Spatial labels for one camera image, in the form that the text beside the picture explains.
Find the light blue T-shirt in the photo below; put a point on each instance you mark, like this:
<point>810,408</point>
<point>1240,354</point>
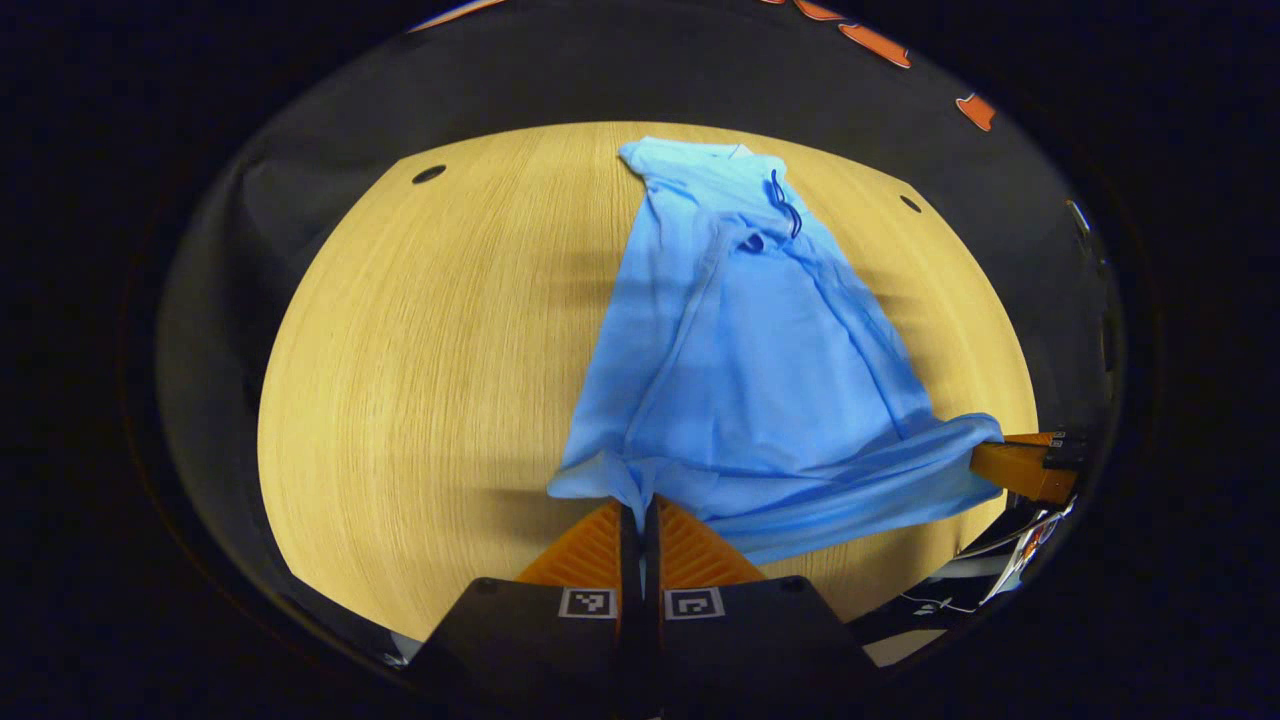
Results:
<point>760,380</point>

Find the black backdrop cloth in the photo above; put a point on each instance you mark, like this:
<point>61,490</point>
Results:
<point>620,70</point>

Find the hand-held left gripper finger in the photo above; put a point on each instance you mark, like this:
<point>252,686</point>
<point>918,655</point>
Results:
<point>628,560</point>
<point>652,560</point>

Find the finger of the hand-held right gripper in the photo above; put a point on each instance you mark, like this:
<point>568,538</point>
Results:
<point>1020,470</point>

